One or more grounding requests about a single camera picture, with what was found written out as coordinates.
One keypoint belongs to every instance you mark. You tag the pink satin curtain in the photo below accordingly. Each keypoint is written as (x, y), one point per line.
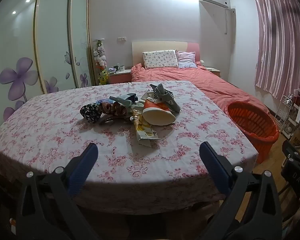
(280, 45)

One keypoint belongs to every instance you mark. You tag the brown patterned scrunchie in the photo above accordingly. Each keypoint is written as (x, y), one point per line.
(113, 110)

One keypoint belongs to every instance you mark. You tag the orange plastic basket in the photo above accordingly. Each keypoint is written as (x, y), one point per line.
(252, 122)

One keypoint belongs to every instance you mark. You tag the black floral scrunchie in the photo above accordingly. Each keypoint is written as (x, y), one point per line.
(90, 113)

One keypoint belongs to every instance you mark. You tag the black white checkered pouch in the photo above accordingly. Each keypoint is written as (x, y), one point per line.
(153, 88)

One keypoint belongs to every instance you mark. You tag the pink floral tablecloth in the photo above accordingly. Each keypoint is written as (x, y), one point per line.
(52, 132)

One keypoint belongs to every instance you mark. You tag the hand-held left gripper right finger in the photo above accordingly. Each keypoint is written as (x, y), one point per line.
(215, 167)

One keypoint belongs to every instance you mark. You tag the cardboard box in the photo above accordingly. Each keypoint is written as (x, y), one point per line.
(298, 137)

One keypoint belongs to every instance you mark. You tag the yellow snack wrapper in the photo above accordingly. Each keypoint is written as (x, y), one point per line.
(143, 128)

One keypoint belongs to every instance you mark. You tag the flower print sliding wardrobe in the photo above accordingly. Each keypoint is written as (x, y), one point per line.
(47, 42)

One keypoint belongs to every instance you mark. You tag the orange and white shoe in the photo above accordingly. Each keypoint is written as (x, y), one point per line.
(156, 115)

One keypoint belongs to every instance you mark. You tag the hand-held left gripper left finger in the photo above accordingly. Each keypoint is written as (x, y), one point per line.
(82, 170)

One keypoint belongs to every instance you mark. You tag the pink striped pillow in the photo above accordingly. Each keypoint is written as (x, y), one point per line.
(187, 58)

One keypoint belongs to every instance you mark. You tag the pink nightstand with mugs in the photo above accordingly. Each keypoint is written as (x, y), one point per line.
(118, 77)

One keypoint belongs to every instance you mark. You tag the white floral pillow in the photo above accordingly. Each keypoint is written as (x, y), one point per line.
(160, 59)

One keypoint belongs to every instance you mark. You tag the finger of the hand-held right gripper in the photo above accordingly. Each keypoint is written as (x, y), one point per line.
(296, 153)
(296, 175)

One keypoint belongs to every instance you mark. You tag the grey sock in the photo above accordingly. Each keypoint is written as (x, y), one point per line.
(168, 98)

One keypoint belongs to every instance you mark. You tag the white wall switch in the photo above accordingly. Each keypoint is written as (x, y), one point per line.
(122, 39)

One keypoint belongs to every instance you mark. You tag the beige and pink headboard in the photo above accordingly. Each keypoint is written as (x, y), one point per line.
(162, 45)

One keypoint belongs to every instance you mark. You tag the dark blue comb package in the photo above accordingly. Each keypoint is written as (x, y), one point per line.
(130, 97)

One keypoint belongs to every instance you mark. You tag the tube of plush toys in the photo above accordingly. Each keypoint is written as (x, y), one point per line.
(100, 60)

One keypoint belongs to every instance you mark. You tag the coral bed duvet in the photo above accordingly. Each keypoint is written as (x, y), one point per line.
(202, 80)

